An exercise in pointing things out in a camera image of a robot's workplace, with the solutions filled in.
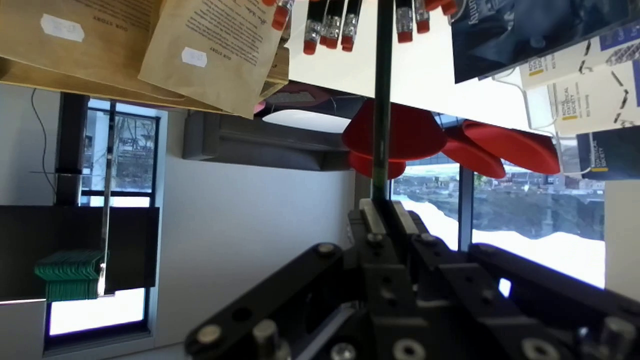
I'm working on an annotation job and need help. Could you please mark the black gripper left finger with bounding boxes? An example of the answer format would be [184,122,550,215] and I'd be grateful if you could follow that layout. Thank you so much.
[182,196,427,360]

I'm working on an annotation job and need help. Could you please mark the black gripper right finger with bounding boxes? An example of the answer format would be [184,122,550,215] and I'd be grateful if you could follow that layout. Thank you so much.
[390,196,640,360]

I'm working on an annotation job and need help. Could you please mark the dark green pencil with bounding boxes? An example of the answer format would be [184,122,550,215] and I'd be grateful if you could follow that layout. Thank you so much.
[370,0,396,206]

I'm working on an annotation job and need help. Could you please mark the pencil with red eraser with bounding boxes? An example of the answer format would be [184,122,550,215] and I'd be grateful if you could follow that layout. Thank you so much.
[394,0,415,45]
[317,0,345,49]
[426,0,464,19]
[269,0,296,32]
[411,0,433,36]
[340,0,366,53]
[301,0,330,57]

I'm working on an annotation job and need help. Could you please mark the red lounge chair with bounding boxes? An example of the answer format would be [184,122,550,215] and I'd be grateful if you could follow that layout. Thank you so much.
[462,120,561,178]
[345,149,407,180]
[340,97,447,161]
[438,135,507,180]

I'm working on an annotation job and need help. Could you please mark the dark grey sofa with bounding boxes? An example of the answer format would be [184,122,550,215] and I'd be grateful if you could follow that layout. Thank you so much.
[182,108,355,171]

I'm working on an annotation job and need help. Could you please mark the white coffee table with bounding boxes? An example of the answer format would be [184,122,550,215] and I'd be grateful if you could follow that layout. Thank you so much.
[262,108,355,135]

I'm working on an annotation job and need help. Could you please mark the black monitor screen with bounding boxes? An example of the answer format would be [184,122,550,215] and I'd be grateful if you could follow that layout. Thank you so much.
[0,204,162,296]

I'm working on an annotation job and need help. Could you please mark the white printed brochure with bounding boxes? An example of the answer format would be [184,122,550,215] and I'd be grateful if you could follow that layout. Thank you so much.
[518,37,640,139]

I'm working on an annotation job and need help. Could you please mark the thin white rod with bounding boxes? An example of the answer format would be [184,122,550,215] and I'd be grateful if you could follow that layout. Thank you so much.
[96,118,116,299]

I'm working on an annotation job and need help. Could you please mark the green ribbed rack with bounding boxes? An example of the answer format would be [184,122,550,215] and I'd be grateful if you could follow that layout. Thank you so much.
[33,248,106,304]

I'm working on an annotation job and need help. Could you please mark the black monitor stand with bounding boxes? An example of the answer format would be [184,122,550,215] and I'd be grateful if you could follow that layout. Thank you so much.
[55,92,89,208]

